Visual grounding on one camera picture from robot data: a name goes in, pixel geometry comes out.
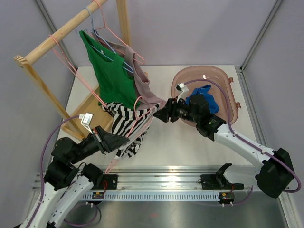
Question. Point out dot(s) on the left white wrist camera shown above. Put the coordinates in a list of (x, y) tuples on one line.
[(85, 120)]

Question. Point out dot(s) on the black white striped tank top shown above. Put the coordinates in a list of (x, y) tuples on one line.
[(130, 126)]

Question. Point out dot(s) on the green tank top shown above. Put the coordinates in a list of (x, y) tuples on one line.
[(115, 83)]

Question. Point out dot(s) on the wooden clothes rack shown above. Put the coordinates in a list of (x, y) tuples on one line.
[(26, 62)]

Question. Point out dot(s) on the aluminium mounting rail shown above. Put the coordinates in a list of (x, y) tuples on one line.
[(162, 183)]

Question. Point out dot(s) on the pink wire hanger back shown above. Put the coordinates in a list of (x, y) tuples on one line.
[(105, 26)]

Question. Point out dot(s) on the mauve tank top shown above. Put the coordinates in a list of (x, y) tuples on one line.
[(146, 99)]

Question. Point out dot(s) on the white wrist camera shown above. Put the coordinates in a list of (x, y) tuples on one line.
[(182, 90), (85, 120)]

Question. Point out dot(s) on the pink translucent plastic basin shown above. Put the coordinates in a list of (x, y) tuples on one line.
[(198, 76)]

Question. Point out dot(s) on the pink wire hanger front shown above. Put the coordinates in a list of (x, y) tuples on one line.
[(63, 58)]

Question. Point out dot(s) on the light blue wire hanger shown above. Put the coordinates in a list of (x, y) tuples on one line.
[(103, 49)]

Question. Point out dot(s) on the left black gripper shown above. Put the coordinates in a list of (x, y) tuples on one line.
[(107, 141)]

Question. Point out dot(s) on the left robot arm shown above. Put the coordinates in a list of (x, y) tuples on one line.
[(64, 184)]

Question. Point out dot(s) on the blue tank top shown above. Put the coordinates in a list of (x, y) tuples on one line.
[(204, 90)]

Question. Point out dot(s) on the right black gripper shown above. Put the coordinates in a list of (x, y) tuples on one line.
[(172, 106)]

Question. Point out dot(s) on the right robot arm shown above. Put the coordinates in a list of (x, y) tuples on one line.
[(272, 170)]

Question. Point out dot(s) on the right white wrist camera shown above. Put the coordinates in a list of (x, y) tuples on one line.
[(182, 90)]

